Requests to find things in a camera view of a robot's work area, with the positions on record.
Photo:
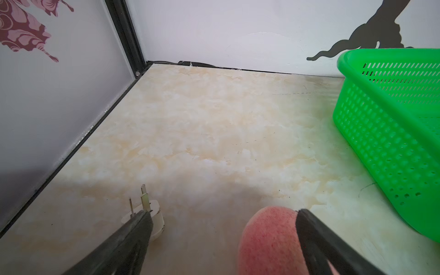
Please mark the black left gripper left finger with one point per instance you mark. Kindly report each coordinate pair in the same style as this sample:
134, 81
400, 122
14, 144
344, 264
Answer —
123, 253

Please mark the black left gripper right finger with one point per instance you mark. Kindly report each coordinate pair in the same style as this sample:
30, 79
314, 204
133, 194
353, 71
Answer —
323, 249

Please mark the pink peach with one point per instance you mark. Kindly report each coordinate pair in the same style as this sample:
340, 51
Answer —
270, 244

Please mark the green plastic basket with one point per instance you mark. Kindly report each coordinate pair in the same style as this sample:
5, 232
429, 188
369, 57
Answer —
389, 113

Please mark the white power plug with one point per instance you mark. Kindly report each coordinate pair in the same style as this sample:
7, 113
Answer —
151, 206

